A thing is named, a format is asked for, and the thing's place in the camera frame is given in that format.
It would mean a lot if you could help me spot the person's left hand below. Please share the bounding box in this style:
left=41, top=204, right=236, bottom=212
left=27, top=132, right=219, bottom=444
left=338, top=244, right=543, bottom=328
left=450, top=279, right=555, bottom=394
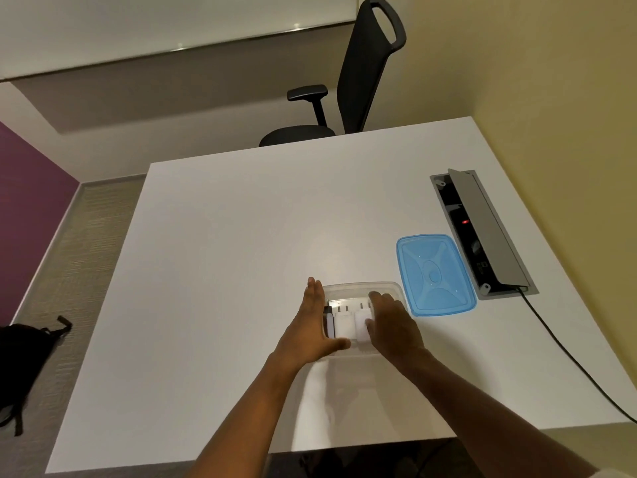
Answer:
left=271, top=277, right=352, bottom=367

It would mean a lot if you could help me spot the person's right hand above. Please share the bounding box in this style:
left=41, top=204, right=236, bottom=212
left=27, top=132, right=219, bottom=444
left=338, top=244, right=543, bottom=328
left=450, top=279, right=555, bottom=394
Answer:
left=365, top=291, right=427, bottom=367

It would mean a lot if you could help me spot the clear plastic container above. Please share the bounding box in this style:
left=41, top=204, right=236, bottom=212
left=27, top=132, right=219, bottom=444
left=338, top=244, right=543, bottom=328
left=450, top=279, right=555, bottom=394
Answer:
left=318, top=281, right=411, bottom=362

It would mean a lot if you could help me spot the person's right forearm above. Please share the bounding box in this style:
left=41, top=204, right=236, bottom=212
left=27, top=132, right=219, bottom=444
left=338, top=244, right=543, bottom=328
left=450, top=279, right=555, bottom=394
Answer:
left=395, top=346, right=600, bottom=478

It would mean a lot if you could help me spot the person's left forearm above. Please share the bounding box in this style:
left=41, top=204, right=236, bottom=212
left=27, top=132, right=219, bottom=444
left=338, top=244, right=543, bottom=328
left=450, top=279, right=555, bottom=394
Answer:
left=185, top=353, right=309, bottom=478

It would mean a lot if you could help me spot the white charger adapter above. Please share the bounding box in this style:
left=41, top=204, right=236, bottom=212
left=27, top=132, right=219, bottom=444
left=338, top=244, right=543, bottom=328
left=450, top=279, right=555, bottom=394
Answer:
left=354, top=302, right=374, bottom=345
left=334, top=303, right=355, bottom=342

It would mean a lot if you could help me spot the blue plastic lid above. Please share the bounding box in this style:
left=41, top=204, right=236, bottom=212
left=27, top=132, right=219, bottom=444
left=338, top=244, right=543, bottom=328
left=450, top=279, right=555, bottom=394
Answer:
left=396, top=234, right=478, bottom=318

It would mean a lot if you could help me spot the grey table power box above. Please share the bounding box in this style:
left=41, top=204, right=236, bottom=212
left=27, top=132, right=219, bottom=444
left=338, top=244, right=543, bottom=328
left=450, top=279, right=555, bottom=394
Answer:
left=430, top=168, right=539, bottom=300

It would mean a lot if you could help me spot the black office chair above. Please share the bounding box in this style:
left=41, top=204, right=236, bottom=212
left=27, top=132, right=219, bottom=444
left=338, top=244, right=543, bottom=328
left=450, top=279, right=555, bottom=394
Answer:
left=258, top=0, right=407, bottom=148

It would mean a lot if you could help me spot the black backpack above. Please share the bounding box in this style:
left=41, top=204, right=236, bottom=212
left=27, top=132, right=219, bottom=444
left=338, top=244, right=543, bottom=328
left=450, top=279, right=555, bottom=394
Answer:
left=0, top=315, right=73, bottom=437

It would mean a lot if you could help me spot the black power cable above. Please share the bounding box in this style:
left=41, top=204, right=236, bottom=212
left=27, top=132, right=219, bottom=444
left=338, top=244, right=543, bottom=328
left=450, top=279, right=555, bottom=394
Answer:
left=517, top=286, right=637, bottom=425

